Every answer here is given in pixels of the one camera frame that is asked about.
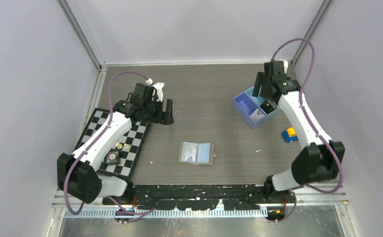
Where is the grey blue card holder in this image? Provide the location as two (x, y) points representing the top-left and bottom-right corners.
(178, 142), (218, 166)

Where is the yellow blue toy block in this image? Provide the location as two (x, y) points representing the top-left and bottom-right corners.
(282, 127), (299, 143)

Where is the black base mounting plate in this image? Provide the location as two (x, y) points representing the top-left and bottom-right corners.
(103, 184), (294, 211)

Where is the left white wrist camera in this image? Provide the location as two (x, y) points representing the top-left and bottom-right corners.
(152, 82), (165, 102)

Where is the white card in tray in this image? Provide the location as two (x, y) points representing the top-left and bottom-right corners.
(250, 109), (266, 123)

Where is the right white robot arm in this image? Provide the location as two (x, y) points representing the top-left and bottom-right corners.
(253, 60), (345, 203)

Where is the small dark framed tile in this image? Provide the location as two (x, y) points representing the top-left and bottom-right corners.
(103, 149), (120, 165)

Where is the white printed card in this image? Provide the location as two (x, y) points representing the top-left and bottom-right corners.
(181, 142), (198, 162)

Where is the blue three-compartment tray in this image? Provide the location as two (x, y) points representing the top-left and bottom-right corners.
(231, 87), (280, 129)

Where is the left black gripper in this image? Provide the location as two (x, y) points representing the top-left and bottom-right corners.
(144, 97), (173, 125)

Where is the black card in tray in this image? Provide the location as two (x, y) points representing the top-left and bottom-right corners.
(260, 100), (276, 115)

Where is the black white checkerboard mat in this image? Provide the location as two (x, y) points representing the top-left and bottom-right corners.
(75, 108), (151, 181)

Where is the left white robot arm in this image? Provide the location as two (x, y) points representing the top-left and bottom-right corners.
(57, 79), (174, 204)

